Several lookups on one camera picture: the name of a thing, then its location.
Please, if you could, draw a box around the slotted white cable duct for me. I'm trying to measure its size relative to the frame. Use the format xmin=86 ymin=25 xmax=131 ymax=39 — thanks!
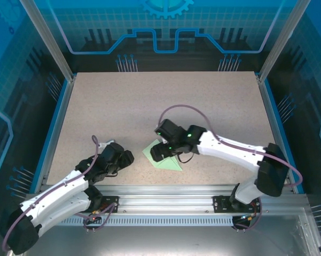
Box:
xmin=32 ymin=216 xmax=237 ymax=227

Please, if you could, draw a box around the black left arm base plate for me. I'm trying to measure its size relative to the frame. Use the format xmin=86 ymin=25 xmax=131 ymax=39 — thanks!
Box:
xmin=90 ymin=195 xmax=120 ymax=214

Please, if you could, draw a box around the thin black right gripper cable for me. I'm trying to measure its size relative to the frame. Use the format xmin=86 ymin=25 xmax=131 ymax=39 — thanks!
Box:
xmin=177 ymin=152 xmax=195 ymax=164

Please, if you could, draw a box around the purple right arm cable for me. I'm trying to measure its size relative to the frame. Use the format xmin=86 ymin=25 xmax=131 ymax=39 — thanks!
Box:
xmin=159 ymin=104 xmax=303 ymax=231

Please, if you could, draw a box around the aluminium table edge beam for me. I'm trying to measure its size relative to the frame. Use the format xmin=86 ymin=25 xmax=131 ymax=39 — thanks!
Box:
xmin=25 ymin=183 xmax=309 ymax=215

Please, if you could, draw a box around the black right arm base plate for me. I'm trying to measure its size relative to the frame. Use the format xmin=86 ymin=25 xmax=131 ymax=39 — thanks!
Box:
xmin=213 ymin=194 xmax=263 ymax=214

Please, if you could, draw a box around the light green paper sheet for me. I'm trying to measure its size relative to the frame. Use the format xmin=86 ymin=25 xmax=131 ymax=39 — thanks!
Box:
xmin=142 ymin=138 xmax=183 ymax=172

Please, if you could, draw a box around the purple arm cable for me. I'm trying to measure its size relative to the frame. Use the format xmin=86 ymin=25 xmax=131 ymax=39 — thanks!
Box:
xmin=2 ymin=134 xmax=118 ymax=252
xmin=159 ymin=104 xmax=303 ymax=231

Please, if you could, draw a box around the aluminium frame post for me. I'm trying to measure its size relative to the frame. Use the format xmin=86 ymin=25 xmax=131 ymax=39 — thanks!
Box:
xmin=257 ymin=0 xmax=312 ymax=83
xmin=19 ymin=0 xmax=77 ymax=82

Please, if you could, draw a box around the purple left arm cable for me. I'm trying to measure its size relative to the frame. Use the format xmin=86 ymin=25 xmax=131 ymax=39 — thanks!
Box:
xmin=2 ymin=134 xmax=118 ymax=252

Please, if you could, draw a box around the blue aluminium side rail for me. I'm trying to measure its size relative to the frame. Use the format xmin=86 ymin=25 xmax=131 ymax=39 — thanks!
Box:
xmin=256 ymin=76 xmax=305 ymax=194
xmin=29 ymin=77 xmax=77 ymax=194

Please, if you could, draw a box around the small adapter with indicator light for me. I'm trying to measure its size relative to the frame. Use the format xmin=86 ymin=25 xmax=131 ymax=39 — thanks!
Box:
xmin=83 ymin=212 xmax=102 ymax=223
xmin=239 ymin=213 xmax=259 ymax=222

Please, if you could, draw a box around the steel sheet tray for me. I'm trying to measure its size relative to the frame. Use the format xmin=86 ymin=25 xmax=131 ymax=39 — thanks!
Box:
xmin=5 ymin=207 xmax=321 ymax=256

